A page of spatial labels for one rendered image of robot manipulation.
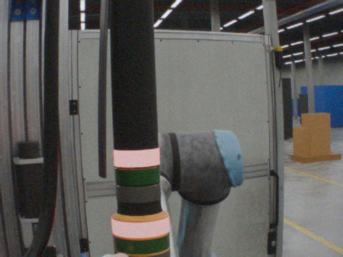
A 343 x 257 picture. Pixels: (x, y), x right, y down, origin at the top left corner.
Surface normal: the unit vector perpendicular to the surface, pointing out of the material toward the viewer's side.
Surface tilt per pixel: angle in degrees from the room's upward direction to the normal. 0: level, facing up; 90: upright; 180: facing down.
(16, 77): 90
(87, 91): 90
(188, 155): 73
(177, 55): 91
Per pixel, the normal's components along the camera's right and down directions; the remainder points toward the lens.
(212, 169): 0.15, 0.26
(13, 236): 0.37, 0.04
